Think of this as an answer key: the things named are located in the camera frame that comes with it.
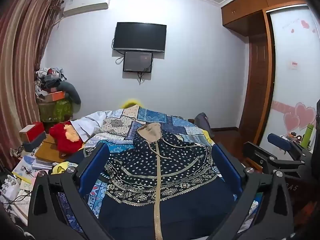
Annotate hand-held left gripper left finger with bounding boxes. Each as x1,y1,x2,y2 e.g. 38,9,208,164
27,142,113,240

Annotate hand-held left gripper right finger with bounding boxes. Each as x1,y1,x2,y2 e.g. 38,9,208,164
207,143,294,240

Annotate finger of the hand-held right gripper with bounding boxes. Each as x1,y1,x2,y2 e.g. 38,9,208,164
267,133,313,164
242,141,304,179

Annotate navy patterned hooded jacket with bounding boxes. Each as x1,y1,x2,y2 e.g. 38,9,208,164
82,123,255,240

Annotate pile of clothes and clutter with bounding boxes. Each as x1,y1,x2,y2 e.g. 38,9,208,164
34,67,67,98

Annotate green bottle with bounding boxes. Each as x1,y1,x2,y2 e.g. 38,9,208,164
300,123,316,150

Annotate yellow cloth item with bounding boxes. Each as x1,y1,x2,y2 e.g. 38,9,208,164
51,162,70,175

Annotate red plush toy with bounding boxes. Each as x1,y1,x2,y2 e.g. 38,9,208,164
49,121,84,153

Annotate white cloth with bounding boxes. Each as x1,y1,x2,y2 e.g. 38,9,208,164
71,110,118,141

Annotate grey bag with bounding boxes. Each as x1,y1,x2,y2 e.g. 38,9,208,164
194,112,215,138

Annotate brown cardboard box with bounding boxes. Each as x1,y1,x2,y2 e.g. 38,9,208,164
34,134,67,163

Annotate stack of books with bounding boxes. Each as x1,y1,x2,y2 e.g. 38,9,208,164
30,154,55,171

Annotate brown wooden door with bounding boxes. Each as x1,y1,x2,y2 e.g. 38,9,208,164
238,33,272,142

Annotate white heart-sticker sliding door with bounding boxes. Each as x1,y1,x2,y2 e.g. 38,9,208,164
259,4,320,153

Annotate grey box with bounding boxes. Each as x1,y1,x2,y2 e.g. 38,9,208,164
22,134,48,152

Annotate green patterned bag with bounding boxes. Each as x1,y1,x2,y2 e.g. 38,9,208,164
38,97,74,122

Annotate red box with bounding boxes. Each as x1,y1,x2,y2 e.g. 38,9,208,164
19,121,47,143

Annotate yellow cushion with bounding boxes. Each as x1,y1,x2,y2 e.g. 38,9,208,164
121,99,143,109

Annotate blue patchwork blanket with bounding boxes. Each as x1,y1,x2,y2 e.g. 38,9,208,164
57,104,263,233

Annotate orange box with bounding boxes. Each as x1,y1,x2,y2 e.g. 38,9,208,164
46,91,66,102

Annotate small black monitor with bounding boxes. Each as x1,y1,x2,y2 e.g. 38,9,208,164
122,51,154,73

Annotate striped maroon curtain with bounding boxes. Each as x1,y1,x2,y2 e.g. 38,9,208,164
0,0,63,174

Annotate wooden overhead cabinet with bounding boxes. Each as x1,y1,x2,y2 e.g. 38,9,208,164
221,0,316,38

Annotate white air conditioner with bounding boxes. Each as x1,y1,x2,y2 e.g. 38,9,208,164
61,0,112,18

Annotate black wall television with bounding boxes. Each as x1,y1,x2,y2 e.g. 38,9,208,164
112,22,167,53

